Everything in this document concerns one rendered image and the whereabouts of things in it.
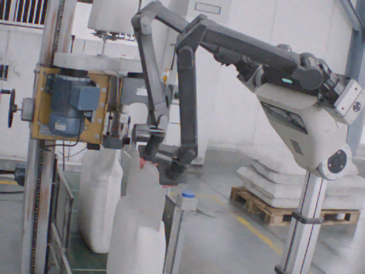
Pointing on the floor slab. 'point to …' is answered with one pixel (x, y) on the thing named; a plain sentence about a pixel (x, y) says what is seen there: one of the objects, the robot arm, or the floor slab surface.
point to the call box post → (179, 241)
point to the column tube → (44, 148)
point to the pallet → (254, 205)
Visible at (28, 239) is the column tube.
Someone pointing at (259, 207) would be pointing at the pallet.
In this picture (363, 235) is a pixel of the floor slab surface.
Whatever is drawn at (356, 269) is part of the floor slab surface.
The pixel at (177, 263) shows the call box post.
